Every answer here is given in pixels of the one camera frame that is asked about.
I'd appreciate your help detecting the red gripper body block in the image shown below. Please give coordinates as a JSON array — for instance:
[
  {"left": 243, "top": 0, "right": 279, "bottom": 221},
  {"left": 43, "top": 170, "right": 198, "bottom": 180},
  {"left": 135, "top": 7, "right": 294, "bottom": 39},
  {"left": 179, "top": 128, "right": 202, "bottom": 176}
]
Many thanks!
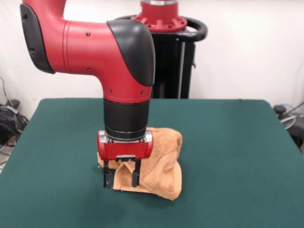
[{"left": 97, "top": 136, "right": 153, "bottom": 163}]

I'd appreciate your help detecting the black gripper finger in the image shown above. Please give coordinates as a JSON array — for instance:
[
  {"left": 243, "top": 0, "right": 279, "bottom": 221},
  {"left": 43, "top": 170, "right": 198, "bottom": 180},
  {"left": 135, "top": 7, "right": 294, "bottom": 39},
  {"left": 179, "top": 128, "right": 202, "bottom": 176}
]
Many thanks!
[
  {"left": 131, "top": 161, "right": 141, "bottom": 188},
  {"left": 103, "top": 161, "right": 112, "bottom": 190}
]

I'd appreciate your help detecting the orange terry towel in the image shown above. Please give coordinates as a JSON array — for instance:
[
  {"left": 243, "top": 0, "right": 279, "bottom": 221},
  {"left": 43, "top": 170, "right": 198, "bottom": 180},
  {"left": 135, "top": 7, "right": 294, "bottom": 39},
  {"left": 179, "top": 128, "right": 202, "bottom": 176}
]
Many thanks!
[{"left": 96, "top": 127, "right": 183, "bottom": 202}]

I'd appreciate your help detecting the dark green table cloth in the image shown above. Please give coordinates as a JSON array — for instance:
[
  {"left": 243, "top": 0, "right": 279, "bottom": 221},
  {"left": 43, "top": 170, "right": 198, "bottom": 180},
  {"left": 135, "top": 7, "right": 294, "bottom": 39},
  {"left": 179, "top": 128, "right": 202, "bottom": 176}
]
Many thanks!
[{"left": 0, "top": 98, "right": 304, "bottom": 228}]

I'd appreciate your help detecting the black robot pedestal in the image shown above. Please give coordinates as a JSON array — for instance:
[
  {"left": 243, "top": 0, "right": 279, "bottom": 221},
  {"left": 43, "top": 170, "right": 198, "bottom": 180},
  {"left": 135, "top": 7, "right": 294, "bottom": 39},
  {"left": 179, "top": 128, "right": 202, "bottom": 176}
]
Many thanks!
[{"left": 115, "top": 15, "right": 209, "bottom": 99}]

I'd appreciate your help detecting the black cable tangle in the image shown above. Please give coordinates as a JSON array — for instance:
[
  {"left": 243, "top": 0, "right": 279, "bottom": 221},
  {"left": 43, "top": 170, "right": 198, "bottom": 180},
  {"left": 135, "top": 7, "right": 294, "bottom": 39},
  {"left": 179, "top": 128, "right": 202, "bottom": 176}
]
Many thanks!
[{"left": 0, "top": 76, "right": 29, "bottom": 148}]

